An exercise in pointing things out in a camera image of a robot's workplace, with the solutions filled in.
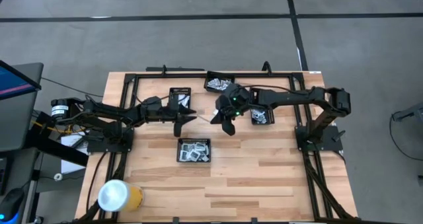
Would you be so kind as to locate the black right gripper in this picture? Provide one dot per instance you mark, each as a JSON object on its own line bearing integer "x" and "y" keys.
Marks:
{"x": 231, "y": 113}

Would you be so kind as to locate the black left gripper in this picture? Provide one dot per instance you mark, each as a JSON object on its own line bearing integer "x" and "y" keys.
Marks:
{"x": 158, "y": 113}

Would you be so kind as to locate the black slotted plastic basket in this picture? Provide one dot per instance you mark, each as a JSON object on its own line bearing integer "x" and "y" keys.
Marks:
{"x": 172, "y": 96}
{"x": 208, "y": 75}
{"x": 271, "y": 118}
{"x": 180, "y": 141}

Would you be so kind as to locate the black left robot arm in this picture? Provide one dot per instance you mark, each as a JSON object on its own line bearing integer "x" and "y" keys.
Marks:
{"x": 99, "y": 113}

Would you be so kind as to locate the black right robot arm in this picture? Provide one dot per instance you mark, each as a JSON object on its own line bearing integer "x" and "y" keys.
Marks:
{"x": 297, "y": 96}

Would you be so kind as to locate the black flat bar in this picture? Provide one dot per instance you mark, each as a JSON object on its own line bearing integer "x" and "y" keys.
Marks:
{"x": 175, "y": 69}

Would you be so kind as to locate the black table clamp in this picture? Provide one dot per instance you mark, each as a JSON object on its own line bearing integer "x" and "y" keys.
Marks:
{"x": 164, "y": 71}
{"x": 267, "y": 68}

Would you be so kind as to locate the yellow tub with white lid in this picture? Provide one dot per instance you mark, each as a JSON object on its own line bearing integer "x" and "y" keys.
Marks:
{"x": 114, "y": 195}

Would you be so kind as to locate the white paper sheet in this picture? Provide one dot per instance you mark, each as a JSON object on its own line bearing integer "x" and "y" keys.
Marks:
{"x": 72, "y": 166}

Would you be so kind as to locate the black desk support beam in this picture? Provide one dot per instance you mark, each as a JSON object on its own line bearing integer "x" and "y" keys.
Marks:
{"x": 56, "y": 149}

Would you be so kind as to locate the computer monitor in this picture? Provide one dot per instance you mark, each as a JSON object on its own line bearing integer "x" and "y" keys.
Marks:
{"x": 16, "y": 82}

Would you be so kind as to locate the grey stand base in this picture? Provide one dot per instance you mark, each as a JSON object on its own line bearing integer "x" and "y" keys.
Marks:
{"x": 409, "y": 113}

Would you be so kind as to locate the black computer mouse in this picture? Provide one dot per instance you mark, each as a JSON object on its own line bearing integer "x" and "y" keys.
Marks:
{"x": 11, "y": 204}

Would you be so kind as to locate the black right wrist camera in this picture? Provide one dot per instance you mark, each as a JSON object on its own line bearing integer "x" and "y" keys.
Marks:
{"x": 239, "y": 95}

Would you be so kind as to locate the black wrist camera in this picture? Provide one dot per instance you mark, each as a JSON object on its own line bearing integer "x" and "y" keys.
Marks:
{"x": 239, "y": 95}
{"x": 152, "y": 101}

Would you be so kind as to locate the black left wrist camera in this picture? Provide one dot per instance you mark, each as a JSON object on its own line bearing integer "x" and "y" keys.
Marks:
{"x": 152, "y": 101}

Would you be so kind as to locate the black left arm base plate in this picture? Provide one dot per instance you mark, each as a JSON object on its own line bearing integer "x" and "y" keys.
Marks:
{"x": 109, "y": 148}

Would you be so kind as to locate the black table edge bracket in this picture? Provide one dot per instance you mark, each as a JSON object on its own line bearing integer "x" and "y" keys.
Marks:
{"x": 176, "y": 220}
{"x": 254, "y": 220}

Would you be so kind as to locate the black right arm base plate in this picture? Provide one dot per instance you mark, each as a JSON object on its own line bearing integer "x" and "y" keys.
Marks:
{"x": 330, "y": 146}

